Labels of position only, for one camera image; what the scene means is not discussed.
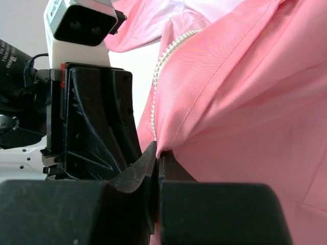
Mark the pink hooded zip jacket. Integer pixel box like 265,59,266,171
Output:
105,1,326,244

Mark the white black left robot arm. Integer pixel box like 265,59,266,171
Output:
1,41,141,180

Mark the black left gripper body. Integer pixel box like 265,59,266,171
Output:
40,62,74,180

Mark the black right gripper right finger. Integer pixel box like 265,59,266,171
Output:
159,151,292,244

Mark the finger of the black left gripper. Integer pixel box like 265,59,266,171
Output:
65,66,127,180
102,67,142,166

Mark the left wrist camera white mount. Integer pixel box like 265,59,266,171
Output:
43,0,127,69

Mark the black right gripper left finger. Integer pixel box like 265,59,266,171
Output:
1,142,157,244

